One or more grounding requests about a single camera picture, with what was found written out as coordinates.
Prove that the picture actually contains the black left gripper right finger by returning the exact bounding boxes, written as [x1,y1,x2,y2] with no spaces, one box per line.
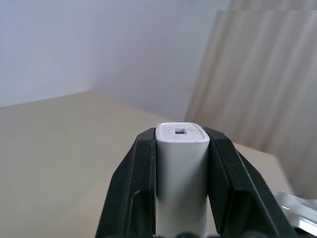
[202,126,299,238]

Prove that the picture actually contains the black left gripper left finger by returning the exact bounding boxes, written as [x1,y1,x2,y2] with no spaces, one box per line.
[95,127,158,238]

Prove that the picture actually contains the white USB charger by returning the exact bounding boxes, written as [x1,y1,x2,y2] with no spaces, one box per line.
[155,121,211,238]

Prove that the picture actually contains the beige curtain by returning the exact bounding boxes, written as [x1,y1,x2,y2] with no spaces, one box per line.
[184,0,317,196]

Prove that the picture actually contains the silver metal table frame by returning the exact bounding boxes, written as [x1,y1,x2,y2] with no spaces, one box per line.
[271,190,317,236]

